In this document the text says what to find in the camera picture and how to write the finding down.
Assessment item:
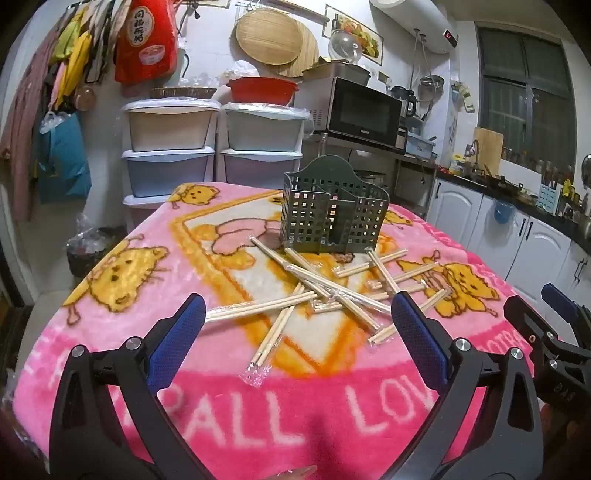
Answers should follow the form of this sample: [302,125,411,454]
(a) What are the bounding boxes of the steel kitchen rack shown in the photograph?
[314,134,437,217]

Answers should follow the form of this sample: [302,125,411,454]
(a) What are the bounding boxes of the hanging metal pot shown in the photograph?
[419,74,445,101]

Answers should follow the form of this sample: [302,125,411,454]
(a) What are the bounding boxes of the black microwave oven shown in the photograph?
[293,76,403,149]

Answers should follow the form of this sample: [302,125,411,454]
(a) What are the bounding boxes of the blue hanging bag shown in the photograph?
[37,113,92,205]

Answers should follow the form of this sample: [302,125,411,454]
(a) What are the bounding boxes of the wooden cutting board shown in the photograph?
[472,127,505,172]

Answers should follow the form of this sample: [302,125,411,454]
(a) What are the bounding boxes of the green plastic utensil holder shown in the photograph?
[283,155,391,256]

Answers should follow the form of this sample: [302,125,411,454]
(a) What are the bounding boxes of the red printed bag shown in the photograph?
[115,0,181,86]

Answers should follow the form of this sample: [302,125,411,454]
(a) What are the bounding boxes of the pink printed blanket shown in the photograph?
[11,182,555,480]

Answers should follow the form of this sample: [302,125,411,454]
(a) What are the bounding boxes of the glass pot lid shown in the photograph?
[329,28,363,63]

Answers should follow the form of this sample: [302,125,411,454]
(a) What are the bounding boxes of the red plastic basin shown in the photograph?
[225,77,300,104]

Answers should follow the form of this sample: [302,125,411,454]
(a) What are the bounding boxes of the group of chopsticks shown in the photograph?
[203,235,455,386]

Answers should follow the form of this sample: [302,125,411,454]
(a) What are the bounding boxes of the white water heater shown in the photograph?
[369,0,460,54]

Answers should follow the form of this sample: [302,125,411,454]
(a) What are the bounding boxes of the yellow hanging cloths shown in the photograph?
[48,14,93,112]

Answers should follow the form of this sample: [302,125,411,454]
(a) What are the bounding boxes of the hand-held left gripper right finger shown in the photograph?
[390,291,546,480]

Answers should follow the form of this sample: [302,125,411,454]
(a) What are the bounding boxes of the dark framed window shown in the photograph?
[475,25,578,162]

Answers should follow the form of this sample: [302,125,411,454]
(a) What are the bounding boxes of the stacked plastic storage drawers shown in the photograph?
[121,98,221,227]

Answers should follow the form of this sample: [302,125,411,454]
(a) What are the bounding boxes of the white plastic bags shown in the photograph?
[224,60,259,84]

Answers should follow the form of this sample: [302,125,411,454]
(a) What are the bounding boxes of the round light bamboo tray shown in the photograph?
[235,9,305,70]

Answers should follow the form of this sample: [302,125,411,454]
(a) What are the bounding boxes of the wooden pole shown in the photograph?
[291,7,331,24]

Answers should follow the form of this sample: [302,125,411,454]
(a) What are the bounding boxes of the light blue box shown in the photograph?
[406,134,437,158]

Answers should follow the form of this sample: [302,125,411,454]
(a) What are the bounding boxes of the black trash bin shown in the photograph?
[67,225,126,278]

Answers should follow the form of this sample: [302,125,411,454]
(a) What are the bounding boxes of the steel tray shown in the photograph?
[302,60,371,86]

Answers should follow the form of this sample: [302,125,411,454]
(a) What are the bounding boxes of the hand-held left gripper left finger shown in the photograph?
[48,293,208,480]

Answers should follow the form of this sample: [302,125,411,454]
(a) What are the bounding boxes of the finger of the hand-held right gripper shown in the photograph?
[504,295,591,358]
[541,283,591,340]

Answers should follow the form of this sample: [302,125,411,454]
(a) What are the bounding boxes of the white kitchen cabinets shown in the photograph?
[425,178,591,305]

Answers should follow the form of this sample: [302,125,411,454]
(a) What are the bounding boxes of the round dark bamboo mat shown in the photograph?
[277,18,320,78]

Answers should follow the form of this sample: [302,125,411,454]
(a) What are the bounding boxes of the pink hanging garment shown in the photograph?
[0,28,61,222]

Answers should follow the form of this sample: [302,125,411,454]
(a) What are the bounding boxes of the plastic drawer tower green bin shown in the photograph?
[221,102,312,190]

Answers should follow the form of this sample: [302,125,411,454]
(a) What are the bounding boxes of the blue knife block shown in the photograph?
[539,182,565,204]

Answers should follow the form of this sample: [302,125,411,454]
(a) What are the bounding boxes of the black blender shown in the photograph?
[392,85,419,118]

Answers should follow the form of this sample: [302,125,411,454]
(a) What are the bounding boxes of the wicker basket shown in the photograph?
[150,86,218,100]

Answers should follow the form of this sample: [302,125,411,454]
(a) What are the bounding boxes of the black kitchen countertop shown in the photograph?
[436,168,591,241]

